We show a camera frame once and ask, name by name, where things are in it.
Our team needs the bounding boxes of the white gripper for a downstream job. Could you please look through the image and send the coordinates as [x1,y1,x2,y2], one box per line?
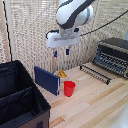
[45,28,81,59]

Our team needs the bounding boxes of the red plastic cup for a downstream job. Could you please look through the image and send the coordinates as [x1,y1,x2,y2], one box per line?
[63,80,77,98]

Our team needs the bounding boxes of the yellow food pieces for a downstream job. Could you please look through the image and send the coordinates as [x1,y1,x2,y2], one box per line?
[56,69,68,79]

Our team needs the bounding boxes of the small white bowl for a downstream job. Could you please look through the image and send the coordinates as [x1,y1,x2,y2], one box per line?
[54,69,70,83]

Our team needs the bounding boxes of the blue hardcover book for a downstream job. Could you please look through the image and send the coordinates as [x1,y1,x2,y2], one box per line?
[33,65,61,97]

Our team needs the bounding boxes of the woven rattan folding screen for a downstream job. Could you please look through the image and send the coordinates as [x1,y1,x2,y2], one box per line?
[0,0,128,79]

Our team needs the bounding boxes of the thin black pole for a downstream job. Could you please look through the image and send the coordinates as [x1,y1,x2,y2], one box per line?
[2,0,14,63]

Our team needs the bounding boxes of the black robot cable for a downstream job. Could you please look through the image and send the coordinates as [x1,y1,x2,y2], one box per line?
[79,9,128,37]

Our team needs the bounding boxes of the black wire dish rack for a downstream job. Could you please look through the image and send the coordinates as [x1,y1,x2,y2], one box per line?
[92,37,128,80]

